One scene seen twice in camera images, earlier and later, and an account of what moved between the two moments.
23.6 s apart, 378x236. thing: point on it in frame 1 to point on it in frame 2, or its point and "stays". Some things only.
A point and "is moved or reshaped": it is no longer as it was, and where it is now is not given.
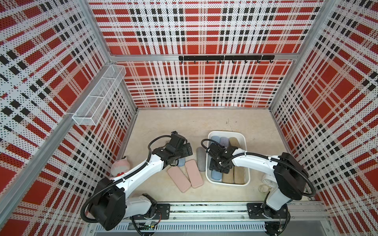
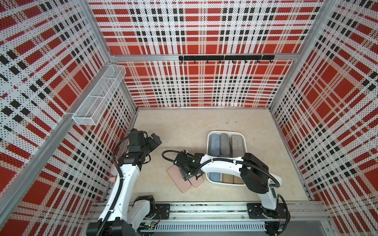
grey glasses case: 201,158 is moved or reshaped
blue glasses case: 216,175 stays
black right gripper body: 214,164 to 185,174
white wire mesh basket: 90,111 stays
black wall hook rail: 228,57 stays
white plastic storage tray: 238,176 stays
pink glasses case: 179,178 stays
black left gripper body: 183,152 to 149,145
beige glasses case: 229,178 stays
